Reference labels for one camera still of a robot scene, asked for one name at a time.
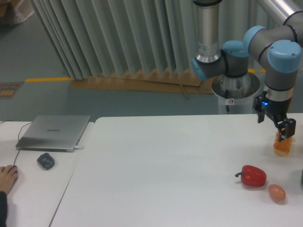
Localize brown egg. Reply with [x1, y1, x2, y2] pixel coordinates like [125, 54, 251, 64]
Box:
[268, 184, 286, 201]

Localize red bell pepper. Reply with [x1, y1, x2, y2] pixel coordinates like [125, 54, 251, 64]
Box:
[235, 165, 267, 187]

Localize silver closed laptop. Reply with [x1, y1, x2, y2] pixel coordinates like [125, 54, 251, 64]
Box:
[16, 115, 90, 152]

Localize brown cardboard sheet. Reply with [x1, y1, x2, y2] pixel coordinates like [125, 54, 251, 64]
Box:
[70, 69, 214, 98]

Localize white usb plug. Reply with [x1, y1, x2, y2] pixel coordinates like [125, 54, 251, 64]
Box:
[74, 146, 84, 150]

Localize black mouse cable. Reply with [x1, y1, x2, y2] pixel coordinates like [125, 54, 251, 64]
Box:
[0, 120, 33, 166]

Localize person's hand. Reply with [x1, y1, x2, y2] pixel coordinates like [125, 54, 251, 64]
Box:
[0, 165, 17, 195]

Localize cardboard box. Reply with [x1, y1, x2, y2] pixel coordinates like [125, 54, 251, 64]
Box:
[0, 0, 10, 17]

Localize dark sleeve forearm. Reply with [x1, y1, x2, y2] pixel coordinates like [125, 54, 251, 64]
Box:
[0, 191, 8, 227]

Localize clear plastic bag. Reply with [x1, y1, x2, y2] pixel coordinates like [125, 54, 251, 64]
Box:
[5, 0, 34, 25]

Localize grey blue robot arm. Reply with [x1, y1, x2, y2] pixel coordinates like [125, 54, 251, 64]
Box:
[192, 0, 303, 141]

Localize black small controller device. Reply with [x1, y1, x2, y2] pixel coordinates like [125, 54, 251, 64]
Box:
[37, 153, 55, 170]

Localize orange bread loaf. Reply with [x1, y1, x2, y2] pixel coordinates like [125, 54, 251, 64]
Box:
[273, 131, 293, 156]

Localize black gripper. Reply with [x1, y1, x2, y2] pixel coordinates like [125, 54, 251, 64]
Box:
[252, 91, 296, 142]

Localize pale green folding curtain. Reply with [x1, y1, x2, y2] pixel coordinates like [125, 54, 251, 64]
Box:
[30, 0, 303, 81]

